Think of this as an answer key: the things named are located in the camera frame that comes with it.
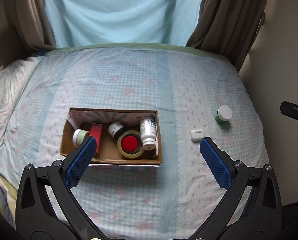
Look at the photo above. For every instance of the brown right curtain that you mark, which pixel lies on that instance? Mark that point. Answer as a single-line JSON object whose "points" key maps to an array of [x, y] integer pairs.
{"points": [[228, 28]]}

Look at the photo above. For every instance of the pale green lid jar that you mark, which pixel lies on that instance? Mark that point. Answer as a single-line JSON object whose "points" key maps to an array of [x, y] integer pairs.
{"points": [[79, 136]]}

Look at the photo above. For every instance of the yellow tape roll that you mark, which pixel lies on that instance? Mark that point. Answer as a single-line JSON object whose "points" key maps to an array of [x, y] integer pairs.
{"points": [[135, 154]]}

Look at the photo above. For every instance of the black lid white jar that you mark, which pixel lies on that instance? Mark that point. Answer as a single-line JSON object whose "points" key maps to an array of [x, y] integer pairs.
{"points": [[116, 129]]}

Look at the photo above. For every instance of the green jar white lid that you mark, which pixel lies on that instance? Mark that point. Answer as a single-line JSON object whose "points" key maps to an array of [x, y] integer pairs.
{"points": [[223, 114]]}

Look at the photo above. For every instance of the white vitamin bottle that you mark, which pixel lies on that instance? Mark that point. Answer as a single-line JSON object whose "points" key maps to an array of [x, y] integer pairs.
{"points": [[148, 133]]}

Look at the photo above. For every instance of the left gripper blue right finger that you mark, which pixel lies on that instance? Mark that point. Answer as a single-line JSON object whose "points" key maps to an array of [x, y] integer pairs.
{"points": [[251, 207]]}

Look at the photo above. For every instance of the beige left curtain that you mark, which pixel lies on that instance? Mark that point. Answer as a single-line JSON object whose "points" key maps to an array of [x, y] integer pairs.
{"points": [[31, 23]]}

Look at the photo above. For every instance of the light blue curtain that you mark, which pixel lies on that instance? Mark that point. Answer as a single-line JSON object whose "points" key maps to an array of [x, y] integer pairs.
{"points": [[78, 23]]}

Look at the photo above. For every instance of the red round lid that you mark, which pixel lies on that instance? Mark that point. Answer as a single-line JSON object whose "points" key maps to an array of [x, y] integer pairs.
{"points": [[129, 144]]}

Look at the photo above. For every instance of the brown cardboard box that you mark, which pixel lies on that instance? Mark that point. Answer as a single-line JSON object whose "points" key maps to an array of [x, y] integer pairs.
{"points": [[83, 118]]}

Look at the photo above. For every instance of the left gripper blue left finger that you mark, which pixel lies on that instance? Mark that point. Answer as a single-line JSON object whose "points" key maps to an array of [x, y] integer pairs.
{"points": [[46, 208]]}

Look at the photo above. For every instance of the red small box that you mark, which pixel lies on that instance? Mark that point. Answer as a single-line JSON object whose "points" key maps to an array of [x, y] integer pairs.
{"points": [[96, 132]]}

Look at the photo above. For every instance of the white earbuds case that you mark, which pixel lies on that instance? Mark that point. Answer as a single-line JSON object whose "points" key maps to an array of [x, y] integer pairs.
{"points": [[197, 135]]}

